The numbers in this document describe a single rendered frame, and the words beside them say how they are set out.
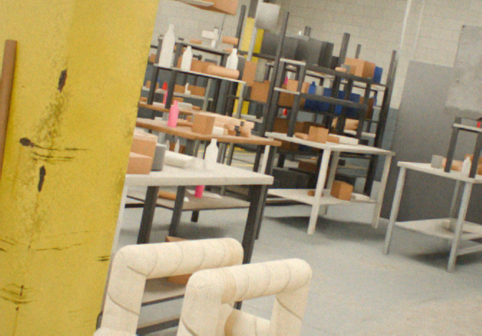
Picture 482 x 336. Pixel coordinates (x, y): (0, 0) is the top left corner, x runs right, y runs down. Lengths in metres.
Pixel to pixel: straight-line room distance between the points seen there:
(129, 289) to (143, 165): 3.22
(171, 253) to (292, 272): 0.12
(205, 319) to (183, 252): 0.11
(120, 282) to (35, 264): 1.04
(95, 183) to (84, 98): 0.19
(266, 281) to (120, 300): 0.13
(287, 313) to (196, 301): 0.17
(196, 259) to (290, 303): 0.11
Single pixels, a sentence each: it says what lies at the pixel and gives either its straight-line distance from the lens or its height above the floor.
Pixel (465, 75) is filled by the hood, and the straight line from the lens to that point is 1.52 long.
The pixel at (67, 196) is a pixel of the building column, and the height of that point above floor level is 1.09.
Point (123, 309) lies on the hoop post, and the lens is 0.87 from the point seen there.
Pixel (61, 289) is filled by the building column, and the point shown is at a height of 0.89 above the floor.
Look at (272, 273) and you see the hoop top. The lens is 0.90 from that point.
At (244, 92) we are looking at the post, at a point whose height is 1.24.
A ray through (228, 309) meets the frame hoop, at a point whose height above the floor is 1.14.
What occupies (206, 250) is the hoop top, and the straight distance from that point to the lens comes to 0.95.
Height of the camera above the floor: 1.38
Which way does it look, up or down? 4 degrees down
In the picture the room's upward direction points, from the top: 11 degrees clockwise
